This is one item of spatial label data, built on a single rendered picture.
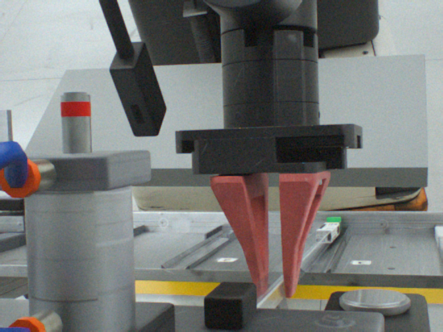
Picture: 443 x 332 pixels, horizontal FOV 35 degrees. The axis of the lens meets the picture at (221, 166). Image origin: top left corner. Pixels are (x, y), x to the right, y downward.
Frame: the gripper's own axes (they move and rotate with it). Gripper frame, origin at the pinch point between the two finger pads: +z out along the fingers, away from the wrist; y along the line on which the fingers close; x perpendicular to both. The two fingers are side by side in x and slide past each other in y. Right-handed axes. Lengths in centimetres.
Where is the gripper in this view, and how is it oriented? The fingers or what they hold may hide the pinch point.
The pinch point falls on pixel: (275, 281)
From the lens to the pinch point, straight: 42.8
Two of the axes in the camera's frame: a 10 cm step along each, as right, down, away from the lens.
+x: 2.7, -0.2, 9.6
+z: 0.3, 10.0, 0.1
